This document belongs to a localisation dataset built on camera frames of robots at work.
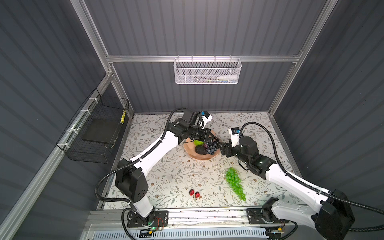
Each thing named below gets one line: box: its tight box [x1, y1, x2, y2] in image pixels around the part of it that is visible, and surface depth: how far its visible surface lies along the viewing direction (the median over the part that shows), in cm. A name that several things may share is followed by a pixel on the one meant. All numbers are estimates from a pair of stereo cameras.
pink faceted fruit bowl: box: [183, 137, 221, 160], surface depth 96 cm
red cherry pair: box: [189, 188, 200, 201], surface depth 82 cm
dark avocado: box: [194, 145, 208, 155], surface depth 96 cm
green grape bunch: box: [225, 167, 247, 202], surface depth 83 cm
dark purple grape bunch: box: [203, 138, 220, 155], surface depth 82 cm
